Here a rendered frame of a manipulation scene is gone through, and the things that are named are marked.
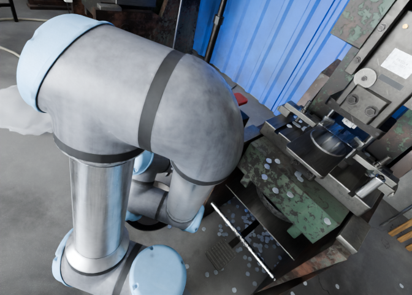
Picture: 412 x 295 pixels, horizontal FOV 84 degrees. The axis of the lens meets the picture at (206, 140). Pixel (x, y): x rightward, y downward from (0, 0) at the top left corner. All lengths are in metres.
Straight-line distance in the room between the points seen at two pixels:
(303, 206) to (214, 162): 0.66
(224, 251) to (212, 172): 0.92
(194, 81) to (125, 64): 0.06
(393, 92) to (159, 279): 0.76
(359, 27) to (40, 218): 1.45
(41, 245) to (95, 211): 0.95
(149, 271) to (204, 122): 0.38
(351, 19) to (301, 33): 1.45
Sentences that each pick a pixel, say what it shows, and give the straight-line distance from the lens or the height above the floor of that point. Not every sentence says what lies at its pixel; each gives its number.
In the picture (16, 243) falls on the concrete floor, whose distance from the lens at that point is 1.36.
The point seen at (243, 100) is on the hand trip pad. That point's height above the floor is 0.76.
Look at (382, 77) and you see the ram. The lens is 0.83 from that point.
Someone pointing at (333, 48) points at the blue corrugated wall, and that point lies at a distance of 2.15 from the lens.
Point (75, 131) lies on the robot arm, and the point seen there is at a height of 1.01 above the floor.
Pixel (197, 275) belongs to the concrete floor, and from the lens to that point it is 1.27.
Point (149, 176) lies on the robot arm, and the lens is 0.58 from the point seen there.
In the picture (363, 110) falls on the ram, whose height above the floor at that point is 0.92.
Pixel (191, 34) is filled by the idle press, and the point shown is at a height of 0.46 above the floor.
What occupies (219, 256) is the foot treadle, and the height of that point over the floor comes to 0.16.
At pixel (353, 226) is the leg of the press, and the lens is 0.90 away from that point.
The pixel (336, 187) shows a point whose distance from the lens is 0.90.
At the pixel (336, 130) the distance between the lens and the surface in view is 0.97.
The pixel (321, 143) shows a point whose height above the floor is 0.78.
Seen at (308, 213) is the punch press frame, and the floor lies 0.59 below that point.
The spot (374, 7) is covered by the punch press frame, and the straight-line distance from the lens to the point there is 0.79.
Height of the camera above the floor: 1.19
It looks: 42 degrees down
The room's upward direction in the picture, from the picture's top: 21 degrees clockwise
